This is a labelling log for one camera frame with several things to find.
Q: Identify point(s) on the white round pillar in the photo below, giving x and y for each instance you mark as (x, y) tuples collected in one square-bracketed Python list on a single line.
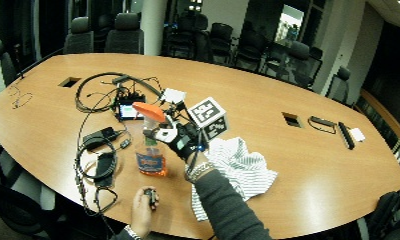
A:
[(154, 26)]

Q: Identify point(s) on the white marker cube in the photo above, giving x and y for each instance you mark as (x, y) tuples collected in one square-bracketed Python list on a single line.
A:
[(207, 115)]

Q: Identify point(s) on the silver wristwatch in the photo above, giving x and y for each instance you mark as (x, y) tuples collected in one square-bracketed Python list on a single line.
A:
[(133, 232)]

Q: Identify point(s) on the black box with small screen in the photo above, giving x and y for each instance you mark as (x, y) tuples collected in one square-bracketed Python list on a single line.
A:
[(130, 110)]

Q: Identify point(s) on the spray bottle with orange trigger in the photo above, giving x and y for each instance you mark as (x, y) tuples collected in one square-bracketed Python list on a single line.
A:
[(150, 160)]

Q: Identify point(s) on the long black bar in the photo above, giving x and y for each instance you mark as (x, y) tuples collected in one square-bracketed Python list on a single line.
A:
[(347, 136)]

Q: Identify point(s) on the black office chair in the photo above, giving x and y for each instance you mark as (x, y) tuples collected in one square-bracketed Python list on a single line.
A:
[(80, 38), (298, 63), (250, 53), (189, 36), (14, 206), (221, 43), (394, 216), (341, 86), (125, 36)]

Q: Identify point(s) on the white square box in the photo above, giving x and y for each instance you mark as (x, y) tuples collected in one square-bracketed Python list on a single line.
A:
[(174, 95)]

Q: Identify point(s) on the black power adapter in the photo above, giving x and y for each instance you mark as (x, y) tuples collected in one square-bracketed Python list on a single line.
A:
[(100, 136)]

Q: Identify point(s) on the small white box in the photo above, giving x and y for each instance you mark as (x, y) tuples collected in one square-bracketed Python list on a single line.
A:
[(358, 135)]

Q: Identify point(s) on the small black clicker device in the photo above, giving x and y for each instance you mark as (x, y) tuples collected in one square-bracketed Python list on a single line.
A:
[(151, 196)]

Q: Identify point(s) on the white striped cloth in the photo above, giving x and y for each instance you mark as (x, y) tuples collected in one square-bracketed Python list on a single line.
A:
[(247, 170)]

